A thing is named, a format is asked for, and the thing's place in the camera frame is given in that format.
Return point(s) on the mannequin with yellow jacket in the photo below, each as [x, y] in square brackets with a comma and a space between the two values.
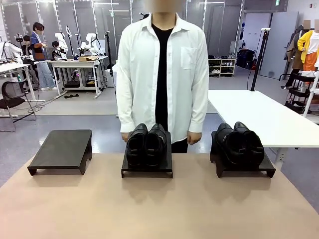
[309, 47]

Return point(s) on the person's right forearm white sleeve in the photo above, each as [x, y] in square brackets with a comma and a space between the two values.
[125, 109]

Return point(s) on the person in white shirt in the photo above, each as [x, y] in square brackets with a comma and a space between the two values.
[162, 74]

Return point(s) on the black camera tripod pole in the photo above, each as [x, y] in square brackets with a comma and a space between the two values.
[258, 62]

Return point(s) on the large white table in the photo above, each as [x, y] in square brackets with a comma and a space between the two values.
[261, 117]

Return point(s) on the person's right hand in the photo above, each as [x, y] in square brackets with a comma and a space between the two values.
[124, 137]

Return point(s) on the black box under desk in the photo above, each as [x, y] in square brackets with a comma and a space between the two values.
[72, 84]

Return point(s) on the seated person dark hair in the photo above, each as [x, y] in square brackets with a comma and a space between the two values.
[56, 47]

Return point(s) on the person in light jeans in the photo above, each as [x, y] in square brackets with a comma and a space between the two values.
[41, 54]

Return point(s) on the brown cardboard box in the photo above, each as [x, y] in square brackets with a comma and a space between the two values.
[87, 58]

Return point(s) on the black luggage bags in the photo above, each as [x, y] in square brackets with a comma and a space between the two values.
[245, 58]

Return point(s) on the person's left forearm white sleeve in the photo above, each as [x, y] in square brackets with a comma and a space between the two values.
[199, 109]

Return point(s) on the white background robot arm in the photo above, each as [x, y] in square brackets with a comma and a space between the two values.
[91, 43]
[61, 42]
[12, 48]

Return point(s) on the thin black tripod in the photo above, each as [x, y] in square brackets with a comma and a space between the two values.
[108, 49]

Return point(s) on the white metal frame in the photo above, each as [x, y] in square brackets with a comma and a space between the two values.
[311, 94]

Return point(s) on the seated person in varsity jacket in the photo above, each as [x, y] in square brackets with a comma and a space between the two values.
[27, 47]

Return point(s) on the white shoe rack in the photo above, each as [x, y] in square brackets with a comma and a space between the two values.
[223, 67]

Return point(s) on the black power strip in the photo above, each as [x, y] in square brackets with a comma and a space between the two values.
[72, 96]

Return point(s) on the black shoe stand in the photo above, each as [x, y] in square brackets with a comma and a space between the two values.
[266, 166]
[147, 171]
[62, 147]

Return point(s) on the white desk with robots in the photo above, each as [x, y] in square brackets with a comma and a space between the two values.
[74, 63]

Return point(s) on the black office chair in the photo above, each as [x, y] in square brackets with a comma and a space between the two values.
[12, 94]

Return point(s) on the person's left hand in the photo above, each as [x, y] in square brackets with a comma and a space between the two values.
[194, 138]

